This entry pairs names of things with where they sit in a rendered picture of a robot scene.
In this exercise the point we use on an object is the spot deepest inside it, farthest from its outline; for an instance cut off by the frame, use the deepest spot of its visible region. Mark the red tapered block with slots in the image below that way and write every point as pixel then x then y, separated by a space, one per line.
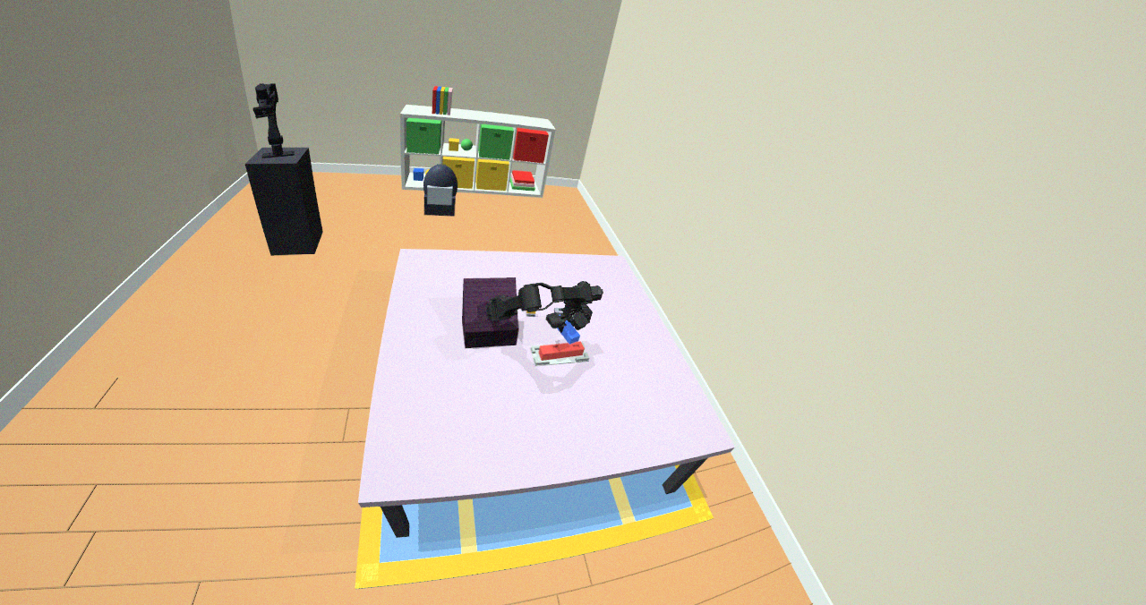
pixel 555 351

